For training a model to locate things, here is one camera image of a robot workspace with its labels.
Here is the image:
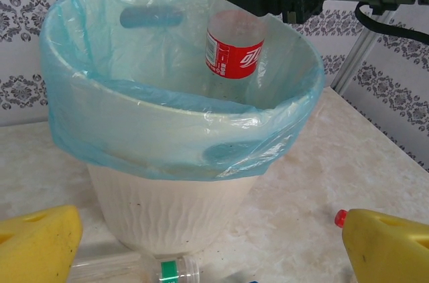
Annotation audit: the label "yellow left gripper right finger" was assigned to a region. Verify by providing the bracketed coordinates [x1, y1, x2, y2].
[341, 208, 429, 283]

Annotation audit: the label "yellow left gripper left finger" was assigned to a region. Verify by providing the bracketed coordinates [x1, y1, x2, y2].
[0, 205, 84, 283]

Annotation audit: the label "clear bottle with red label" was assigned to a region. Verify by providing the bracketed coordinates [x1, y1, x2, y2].
[203, 9, 266, 99]
[334, 209, 349, 229]

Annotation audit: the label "clear square bottle green band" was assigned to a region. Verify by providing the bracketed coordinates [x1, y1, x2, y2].
[70, 251, 202, 283]

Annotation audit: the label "light blue bin liner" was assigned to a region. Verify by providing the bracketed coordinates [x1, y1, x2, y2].
[39, 0, 326, 182]

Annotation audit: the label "beige bucket with teal rim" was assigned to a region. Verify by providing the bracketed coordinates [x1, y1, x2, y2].
[42, 0, 325, 258]

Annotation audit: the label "aluminium frame post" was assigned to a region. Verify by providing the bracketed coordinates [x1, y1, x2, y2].
[334, 9, 397, 97]

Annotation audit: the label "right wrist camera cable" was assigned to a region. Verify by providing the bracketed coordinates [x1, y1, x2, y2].
[354, 1, 429, 44]

